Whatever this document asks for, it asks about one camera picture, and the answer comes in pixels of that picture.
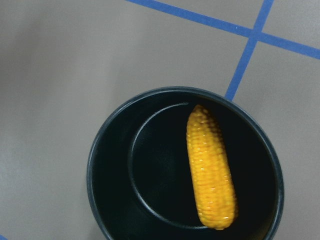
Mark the yellow plastic corn cob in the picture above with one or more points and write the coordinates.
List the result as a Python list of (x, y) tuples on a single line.
[(213, 187)]

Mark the dark blue saucepan purple handle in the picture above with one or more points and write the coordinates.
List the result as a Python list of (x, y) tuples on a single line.
[(138, 176)]

